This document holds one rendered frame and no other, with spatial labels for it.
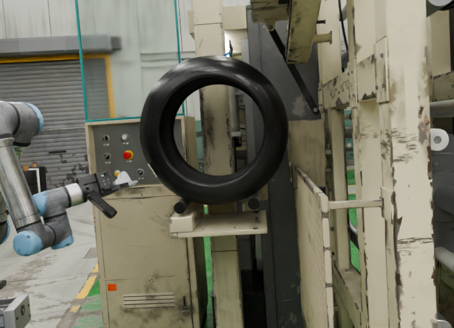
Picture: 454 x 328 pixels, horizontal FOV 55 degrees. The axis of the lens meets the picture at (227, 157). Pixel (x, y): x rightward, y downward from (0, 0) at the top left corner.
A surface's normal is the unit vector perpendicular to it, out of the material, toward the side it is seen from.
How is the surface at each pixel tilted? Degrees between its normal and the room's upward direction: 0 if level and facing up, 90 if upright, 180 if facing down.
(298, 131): 90
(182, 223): 90
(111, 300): 90
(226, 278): 90
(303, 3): 162
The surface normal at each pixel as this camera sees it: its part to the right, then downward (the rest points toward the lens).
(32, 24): 0.11, 0.06
